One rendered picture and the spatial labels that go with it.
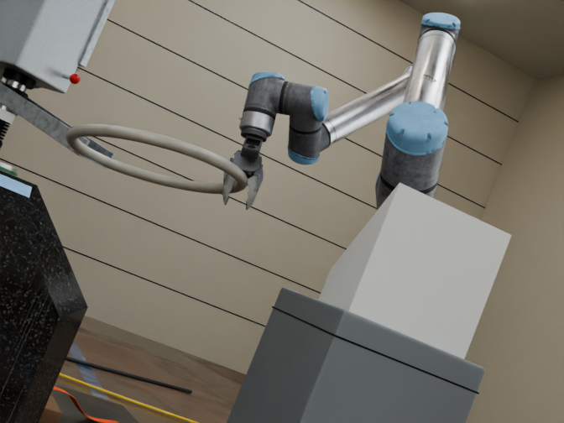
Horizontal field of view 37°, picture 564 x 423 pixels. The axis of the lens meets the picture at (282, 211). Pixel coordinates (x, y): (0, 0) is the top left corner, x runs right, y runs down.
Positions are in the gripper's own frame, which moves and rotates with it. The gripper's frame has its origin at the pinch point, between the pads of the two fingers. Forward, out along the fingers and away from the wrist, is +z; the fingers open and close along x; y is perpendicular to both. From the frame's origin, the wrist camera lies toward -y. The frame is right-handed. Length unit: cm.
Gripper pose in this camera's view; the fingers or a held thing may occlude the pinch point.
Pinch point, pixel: (237, 201)
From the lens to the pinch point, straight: 220.1
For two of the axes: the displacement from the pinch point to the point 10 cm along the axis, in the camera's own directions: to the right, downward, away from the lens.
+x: -9.7, -2.2, 0.3
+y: -0.1, 2.0, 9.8
